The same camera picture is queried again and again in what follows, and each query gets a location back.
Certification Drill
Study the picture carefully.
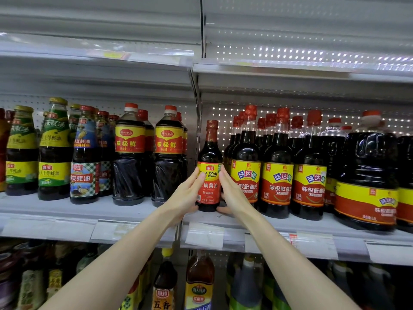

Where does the large amber cooking wine jug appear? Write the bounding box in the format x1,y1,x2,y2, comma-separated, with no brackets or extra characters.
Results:
185,250,216,310

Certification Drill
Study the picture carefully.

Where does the person's left hand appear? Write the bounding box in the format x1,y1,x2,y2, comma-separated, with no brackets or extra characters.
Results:
160,166,206,226

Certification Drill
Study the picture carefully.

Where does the dark bottle orange label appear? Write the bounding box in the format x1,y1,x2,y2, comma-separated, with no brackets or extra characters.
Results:
151,248,178,310

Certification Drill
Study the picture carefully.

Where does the dark bottle with yellow label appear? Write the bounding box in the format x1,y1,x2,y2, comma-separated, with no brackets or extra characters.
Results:
46,245,71,300

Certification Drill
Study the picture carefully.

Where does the brown-cap small soy bottle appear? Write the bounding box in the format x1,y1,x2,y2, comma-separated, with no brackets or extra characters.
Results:
197,120,223,212

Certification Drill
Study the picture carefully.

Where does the white metal store shelving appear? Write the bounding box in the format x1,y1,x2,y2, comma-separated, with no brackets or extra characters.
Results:
0,0,413,310

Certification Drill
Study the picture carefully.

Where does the red label dark sauce bottle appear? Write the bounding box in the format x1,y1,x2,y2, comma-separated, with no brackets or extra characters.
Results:
176,112,190,181
138,109,156,196

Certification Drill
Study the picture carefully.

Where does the orange oyster sauce squeeze bottle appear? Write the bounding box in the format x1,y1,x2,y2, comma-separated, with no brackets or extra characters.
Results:
0,108,10,192

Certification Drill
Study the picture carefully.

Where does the row of dark red-capped bottles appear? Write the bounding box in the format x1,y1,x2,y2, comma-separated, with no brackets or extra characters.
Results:
222,112,356,214

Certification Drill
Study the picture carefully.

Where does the yellow-capped green label bottle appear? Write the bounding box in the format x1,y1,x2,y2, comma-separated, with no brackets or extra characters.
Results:
68,103,83,143
5,105,40,196

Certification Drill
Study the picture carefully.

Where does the green-label oyster sauce bottle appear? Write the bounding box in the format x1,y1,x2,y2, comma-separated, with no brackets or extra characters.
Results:
37,96,74,202

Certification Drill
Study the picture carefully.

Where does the person's right forearm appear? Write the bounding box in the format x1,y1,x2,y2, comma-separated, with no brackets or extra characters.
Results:
244,213,362,310

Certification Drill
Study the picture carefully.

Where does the person's right hand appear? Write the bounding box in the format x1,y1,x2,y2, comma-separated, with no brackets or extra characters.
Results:
216,167,259,226

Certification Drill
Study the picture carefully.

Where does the rice vinegar jug green label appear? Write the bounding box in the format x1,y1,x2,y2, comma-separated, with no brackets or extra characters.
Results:
263,268,293,310

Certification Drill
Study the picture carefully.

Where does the person's left forearm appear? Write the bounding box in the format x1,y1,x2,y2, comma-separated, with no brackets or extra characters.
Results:
39,213,182,310

